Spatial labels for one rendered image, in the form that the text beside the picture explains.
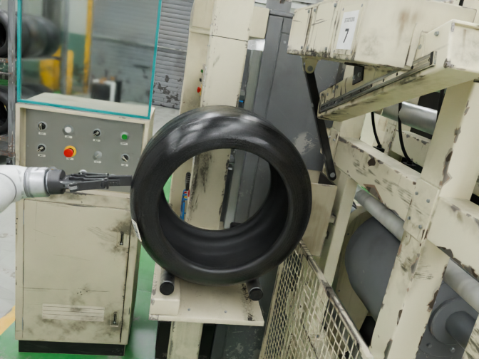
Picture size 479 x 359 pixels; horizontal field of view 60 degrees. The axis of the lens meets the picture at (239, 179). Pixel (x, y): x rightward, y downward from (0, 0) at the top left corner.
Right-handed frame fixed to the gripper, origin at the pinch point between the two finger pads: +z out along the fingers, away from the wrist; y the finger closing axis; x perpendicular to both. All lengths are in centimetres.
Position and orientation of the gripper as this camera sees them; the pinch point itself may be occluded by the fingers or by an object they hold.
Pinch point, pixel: (120, 180)
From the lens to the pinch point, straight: 131.7
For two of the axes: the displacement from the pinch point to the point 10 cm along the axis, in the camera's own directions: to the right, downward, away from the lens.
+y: -1.3, -3.1, 9.4
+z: 9.9, -0.2, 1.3
